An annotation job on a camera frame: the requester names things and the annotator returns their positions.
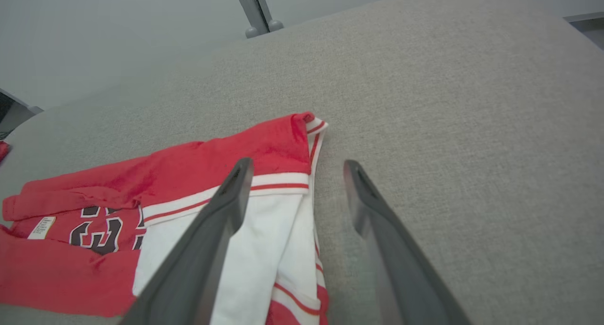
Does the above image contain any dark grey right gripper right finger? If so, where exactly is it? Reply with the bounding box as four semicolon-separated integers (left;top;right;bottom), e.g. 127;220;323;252
343;159;473;325

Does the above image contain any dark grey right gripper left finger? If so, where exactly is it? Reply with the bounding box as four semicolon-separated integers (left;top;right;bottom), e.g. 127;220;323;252
120;157;255;325

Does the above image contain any red jersey with black numbers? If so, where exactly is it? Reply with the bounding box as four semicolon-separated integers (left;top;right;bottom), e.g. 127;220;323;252
0;112;329;325

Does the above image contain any grey glass partition frame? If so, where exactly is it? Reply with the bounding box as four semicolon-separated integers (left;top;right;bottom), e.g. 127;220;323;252
0;88;44;141

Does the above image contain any grey metal partition post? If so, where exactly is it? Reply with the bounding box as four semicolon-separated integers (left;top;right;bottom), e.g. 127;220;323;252
232;0;273;35

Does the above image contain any grey partition base rail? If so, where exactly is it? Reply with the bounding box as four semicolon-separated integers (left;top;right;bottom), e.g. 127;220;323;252
564;11;604;33

